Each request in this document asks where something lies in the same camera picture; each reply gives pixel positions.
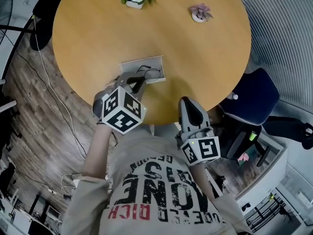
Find white box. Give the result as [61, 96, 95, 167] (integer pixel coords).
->
[119, 55, 166, 83]

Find small pink succulent pot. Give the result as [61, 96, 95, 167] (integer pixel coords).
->
[188, 3, 214, 24]

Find black floor fan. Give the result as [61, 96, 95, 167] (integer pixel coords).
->
[0, 0, 34, 80]

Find person's printed grey shirt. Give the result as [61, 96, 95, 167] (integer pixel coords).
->
[62, 125, 252, 235]

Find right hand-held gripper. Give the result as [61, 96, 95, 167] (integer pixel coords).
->
[176, 96, 221, 166]

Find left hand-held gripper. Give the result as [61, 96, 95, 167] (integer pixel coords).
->
[92, 72, 147, 135]

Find person's right forearm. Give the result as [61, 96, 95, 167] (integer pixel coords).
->
[189, 164, 216, 200]

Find black eyeglasses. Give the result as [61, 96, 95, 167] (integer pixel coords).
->
[136, 65, 162, 81]

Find long white cable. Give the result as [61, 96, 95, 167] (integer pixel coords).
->
[33, 16, 88, 156]

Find black mesh office chair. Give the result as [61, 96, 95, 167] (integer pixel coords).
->
[220, 116, 313, 166]

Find person's left forearm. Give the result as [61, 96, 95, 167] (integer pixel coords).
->
[81, 123, 115, 181]

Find blue chair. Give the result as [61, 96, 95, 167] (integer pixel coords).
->
[219, 68, 281, 126]

